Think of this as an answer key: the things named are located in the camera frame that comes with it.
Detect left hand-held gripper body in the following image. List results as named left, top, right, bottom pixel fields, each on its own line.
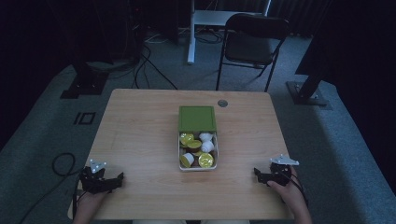
left=78, top=159, right=117, bottom=195

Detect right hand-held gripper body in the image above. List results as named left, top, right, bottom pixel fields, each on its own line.
left=268, top=154, right=300, bottom=188

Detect person's right hand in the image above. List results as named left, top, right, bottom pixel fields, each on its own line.
left=266, top=166, right=306, bottom=213

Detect person's left hand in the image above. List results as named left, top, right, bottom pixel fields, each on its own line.
left=75, top=188, right=110, bottom=218

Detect white box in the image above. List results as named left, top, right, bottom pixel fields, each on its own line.
left=177, top=130, right=219, bottom=172

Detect pile of coffee capsules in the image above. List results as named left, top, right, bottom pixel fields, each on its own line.
left=179, top=132, right=216, bottom=169

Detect black slanted stand with base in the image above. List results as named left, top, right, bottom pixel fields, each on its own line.
left=285, top=60, right=333, bottom=110

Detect green box lid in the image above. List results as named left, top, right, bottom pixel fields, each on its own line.
left=177, top=105, right=218, bottom=133

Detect black folding chair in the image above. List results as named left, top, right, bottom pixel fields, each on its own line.
left=215, top=12, right=290, bottom=93

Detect dark curtain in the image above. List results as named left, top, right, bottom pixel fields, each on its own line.
left=293, top=0, right=396, bottom=195

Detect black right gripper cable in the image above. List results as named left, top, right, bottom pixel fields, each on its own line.
left=288, top=172, right=310, bottom=208

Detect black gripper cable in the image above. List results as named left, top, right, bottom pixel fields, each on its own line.
left=288, top=172, right=310, bottom=208
left=18, top=151, right=87, bottom=224

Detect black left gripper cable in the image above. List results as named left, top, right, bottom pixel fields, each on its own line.
left=18, top=151, right=87, bottom=224

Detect black stand with base plate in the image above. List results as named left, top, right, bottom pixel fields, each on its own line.
left=59, top=55, right=110, bottom=100

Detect black floor cables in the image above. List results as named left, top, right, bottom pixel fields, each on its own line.
left=130, top=43, right=179, bottom=91

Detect white floor cable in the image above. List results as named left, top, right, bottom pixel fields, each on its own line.
left=143, top=31, right=172, bottom=45

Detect white desk frame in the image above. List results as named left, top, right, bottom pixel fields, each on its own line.
left=186, top=0, right=273, bottom=65

